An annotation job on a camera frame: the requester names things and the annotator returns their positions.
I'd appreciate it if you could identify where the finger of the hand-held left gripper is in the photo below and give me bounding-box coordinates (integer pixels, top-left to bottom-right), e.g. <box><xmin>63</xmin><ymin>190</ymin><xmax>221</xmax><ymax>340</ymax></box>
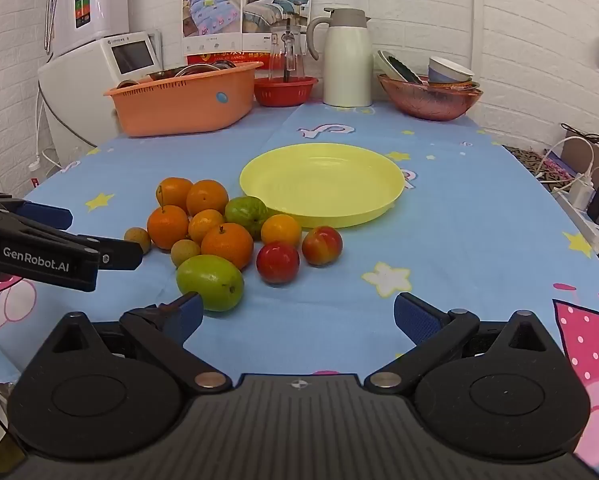
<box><xmin>0</xmin><ymin>190</ymin><xmax>73</xmax><ymax>232</ymax></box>
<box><xmin>0</xmin><ymin>219</ymin><xmax>144</xmax><ymax>271</ymax></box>

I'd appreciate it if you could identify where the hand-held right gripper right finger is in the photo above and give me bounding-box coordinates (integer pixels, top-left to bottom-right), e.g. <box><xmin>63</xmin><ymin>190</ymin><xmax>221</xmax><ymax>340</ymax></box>
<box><xmin>363</xmin><ymin>291</ymin><xmax>567</xmax><ymax>395</ymax></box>

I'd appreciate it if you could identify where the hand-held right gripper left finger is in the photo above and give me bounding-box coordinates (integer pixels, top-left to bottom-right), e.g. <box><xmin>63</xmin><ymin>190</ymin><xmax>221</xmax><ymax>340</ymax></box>
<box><xmin>43</xmin><ymin>291</ymin><xmax>232</xmax><ymax>391</ymax></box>

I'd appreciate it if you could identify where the brown longan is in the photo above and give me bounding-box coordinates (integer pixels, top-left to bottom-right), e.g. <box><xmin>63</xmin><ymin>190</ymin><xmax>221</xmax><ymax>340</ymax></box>
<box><xmin>124</xmin><ymin>227</ymin><xmax>152</xmax><ymax>256</ymax></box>
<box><xmin>170</xmin><ymin>239</ymin><xmax>201</xmax><ymax>268</ymax></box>

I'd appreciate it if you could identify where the green mango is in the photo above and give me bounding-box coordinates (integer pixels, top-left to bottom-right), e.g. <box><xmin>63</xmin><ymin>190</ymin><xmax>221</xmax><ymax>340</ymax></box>
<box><xmin>176</xmin><ymin>254</ymin><xmax>245</xmax><ymax>312</ymax></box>

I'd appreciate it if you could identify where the orange with long stem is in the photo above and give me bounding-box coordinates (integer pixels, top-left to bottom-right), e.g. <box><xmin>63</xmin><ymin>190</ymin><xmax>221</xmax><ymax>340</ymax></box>
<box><xmin>146</xmin><ymin>186</ymin><xmax>190</xmax><ymax>251</ymax></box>

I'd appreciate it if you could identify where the large orange with short stem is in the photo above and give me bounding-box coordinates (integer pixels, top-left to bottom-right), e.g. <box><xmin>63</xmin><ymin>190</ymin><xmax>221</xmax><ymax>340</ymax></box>
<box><xmin>200</xmin><ymin>222</ymin><xmax>254</xmax><ymax>271</ymax></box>

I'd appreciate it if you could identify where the small orange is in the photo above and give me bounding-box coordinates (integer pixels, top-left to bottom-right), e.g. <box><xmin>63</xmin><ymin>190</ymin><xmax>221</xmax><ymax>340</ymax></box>
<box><xmin>188</xmin><ymin>208</ymin><xmax>225</xmax><ymax>246</ymax></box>

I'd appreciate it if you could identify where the red apple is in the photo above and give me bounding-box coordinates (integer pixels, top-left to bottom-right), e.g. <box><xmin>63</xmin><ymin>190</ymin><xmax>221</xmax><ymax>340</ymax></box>
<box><xmin>256</xmin><ymin>241</ymin><xmax>301</xmax><ymax>285</ymax></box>

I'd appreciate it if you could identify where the round green guava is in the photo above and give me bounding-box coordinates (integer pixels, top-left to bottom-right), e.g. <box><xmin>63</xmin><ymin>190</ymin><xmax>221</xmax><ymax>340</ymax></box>
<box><xmin>224</xmin><ymin>196</ymin><xmax>269</xmax><ymax>240</ymax></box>

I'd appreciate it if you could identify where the red-yellow peach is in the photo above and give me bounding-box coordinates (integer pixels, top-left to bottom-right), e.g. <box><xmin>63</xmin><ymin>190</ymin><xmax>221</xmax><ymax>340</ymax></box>
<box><xmin>302</xmin><ymin>225</ymin><xmax>343</xmax><ymax>266</ymax></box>

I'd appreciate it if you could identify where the yellowish orange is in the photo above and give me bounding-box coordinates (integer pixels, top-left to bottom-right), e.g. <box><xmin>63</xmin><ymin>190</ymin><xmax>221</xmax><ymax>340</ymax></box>
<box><xmin>260</xmin><ymin>213</ymin><xmax>302</xmax><ymax>249</ymax></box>

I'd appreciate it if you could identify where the yellow plastic plate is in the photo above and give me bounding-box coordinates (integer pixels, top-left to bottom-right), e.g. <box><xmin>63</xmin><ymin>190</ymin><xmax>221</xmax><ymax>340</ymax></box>
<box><xmin>239</xmin><ymin>142</ymin><xmax>407</xmax><ymax>229</ymax></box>

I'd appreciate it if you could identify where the blue printed tablecloth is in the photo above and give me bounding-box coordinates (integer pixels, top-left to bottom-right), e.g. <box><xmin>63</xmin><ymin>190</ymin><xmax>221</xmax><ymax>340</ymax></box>
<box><xmin>0</xmin><ymin>100</ymin><xmax>599</xmax><ymax>480</ymax></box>

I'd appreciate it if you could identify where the white appliance with screen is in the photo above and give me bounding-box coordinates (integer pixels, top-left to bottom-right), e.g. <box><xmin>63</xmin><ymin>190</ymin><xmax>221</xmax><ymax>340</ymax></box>
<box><xmin>38</xmin><ymin>31</ymin><xmax>163</xmax><ymax>167</ymax></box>

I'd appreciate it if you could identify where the orange plastic basin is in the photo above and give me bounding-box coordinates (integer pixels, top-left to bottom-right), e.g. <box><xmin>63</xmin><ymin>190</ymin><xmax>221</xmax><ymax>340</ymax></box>
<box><xmin>103</xmin><ymin>61</ymin><xmax>264</xmax><ymax>138</ymax></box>

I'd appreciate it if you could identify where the steel bowl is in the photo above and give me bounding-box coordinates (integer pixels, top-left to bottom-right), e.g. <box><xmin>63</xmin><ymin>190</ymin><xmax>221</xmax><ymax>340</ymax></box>
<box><xmin>199</xmin><ymin>59</ymin><xmax>240</xmax><ymax>74</ymax></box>
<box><xmin>149</xmin><ymin>65</ymin><xmax>201</xmax><ymax>81</ymax></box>

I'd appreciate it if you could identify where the patterned brown cloth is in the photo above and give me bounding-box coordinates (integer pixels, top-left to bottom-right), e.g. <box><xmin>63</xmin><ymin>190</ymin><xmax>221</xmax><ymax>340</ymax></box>
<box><xmin>502</xmin><ymin>145</ymin><xmax>575</xmax><ymax>193</ymax></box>

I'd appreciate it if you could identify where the white power strip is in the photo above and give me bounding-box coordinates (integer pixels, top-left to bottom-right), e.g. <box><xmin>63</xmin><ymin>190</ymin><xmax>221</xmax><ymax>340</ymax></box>
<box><xmin>554</xmin><ymin>190</ymin><xmax>599</xmax><ymax>266</ymax></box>

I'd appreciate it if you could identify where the white charger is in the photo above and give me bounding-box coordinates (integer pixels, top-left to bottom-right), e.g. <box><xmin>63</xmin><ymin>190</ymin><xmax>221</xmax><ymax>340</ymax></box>
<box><xmin>571</xmin><ymin>174</ymin><xmax>597</xmax><ymax>206</ymax></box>

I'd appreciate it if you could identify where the pink glass bowl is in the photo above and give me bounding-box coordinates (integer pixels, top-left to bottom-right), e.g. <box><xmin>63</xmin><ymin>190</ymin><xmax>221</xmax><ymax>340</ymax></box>
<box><xmin>378</xmin><ymin>74</ymin><xmax>484</xmax><ymax>121</ymax></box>

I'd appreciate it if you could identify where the white water purifier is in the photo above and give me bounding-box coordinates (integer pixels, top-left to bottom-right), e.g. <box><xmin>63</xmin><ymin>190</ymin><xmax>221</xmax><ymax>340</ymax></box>
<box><xmin>46</xmin><ymin>0</ymin><xmax>130</xmax><ymax>58</ymax></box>

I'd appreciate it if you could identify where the red plastic basket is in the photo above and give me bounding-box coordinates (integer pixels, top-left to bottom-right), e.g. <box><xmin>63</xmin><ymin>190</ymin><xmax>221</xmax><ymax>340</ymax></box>
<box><xmin>253</xmin><ymin>76</ymin><xmax>319</xmax><ymax>108</ymax></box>

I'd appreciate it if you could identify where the cardboard box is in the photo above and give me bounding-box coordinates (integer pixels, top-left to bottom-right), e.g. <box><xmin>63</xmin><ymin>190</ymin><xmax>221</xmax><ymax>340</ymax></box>
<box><xmin>562</xmin><ymin>127</ymin><xmax>599</xmax><ymax>196</ymax></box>

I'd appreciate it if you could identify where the dark green plate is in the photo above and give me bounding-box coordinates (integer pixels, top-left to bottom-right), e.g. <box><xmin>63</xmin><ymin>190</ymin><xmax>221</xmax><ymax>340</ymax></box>
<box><xmin>387</xmin><ymin>55</ymin><xmax>427</xmax><ymax>86</ymax></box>

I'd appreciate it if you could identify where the white and blue bowl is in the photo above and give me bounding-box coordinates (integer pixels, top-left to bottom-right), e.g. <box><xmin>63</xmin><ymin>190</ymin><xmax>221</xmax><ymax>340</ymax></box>
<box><xmin>428</xmin><ymin>56</ymin><xmax>475</xmax><ymax>86</ymax></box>

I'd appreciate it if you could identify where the glass pitcher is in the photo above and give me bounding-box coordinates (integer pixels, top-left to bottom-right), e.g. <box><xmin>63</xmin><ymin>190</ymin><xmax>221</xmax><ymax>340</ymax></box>
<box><xmin>268</xmin><ymin>19</ymin><xmax>307</xmax><ymax>82</ymax></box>

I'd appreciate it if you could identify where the white thermos jug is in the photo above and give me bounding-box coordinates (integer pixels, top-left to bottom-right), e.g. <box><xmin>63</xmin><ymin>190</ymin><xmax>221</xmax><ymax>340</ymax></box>
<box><xmin>307</xmin><ymin>8</ymin><xmax>375</xmax><ymax>108</ymax></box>

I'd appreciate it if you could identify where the white cable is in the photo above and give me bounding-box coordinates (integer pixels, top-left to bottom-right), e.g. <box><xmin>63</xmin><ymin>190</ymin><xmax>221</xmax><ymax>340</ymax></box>
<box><xmin>534</xmin><ymin>135</ymin><xmax>587</xmax><ymax>181</ymax></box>

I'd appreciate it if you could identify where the wall poster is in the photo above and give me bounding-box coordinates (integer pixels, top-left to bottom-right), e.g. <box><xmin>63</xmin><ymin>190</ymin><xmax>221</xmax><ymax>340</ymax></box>
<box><xmin>182</xmin><ymin>0</ymin><xmax>313</xmax><ymax>56</ymax></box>

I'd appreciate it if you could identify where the white wall pipe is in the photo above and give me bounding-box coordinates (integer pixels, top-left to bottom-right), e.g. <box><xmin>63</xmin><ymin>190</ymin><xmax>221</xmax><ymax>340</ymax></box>
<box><xmin>468</xmin><ymin>0</ymin><xmax>477</xmax><ymax>68</ymax></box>

